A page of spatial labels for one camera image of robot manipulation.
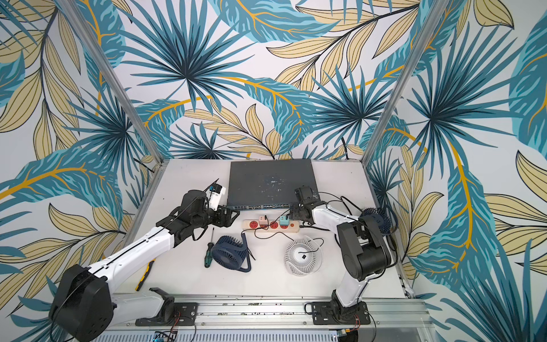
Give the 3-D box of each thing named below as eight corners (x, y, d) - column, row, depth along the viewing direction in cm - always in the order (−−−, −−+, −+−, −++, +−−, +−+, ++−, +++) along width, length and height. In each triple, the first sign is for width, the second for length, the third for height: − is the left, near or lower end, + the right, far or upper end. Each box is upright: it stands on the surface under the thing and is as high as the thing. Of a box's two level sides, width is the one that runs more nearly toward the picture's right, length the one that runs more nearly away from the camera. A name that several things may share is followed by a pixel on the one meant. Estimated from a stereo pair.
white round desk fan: (285, 276, 83) (285, 271, 78) (284, 242, 92) (284, 236, 87) (322, 276, 83) (325, 271, 78) (317, 242, 92) (320, 236, 87)
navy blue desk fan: (214, 264, 85) (207, 253, 76) (224, 240, 91) (219, 227, 82) (248, 273, 83) (246, 263, 74) (256, 248, 89) (255, 236, 80)
